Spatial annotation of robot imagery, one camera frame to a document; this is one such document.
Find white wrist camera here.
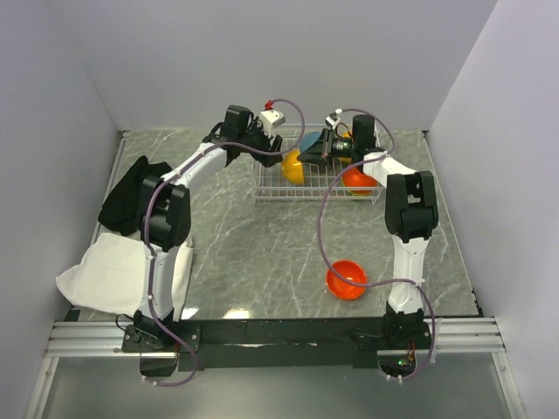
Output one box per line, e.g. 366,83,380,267
259,100,286,139
325,108,343,137

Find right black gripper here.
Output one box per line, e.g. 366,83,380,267
296,128,356,167

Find black base frame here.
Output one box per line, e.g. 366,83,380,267
121,317,431,372

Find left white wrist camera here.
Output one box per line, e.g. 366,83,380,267
259,100,286,139

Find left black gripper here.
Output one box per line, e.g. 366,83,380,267
239,117,284,168

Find black cloth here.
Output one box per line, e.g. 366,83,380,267
98,155,171,237

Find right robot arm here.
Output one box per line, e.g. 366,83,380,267
300,108,438,348

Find dark blue bowl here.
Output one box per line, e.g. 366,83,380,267
299,132,323,153

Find lime green bowl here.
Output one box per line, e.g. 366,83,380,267
347,187,376,197

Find large orange bowl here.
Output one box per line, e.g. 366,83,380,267
338,129,354,163

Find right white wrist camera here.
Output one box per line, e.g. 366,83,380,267
325,108,343,137

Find white paper towel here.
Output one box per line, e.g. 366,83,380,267
56,233,194,321

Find aluminium rail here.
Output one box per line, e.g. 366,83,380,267
44,318,506,358

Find white wire dish rack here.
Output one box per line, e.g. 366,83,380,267
252,122,389,206

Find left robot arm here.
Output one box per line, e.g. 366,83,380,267
130,100,285,351

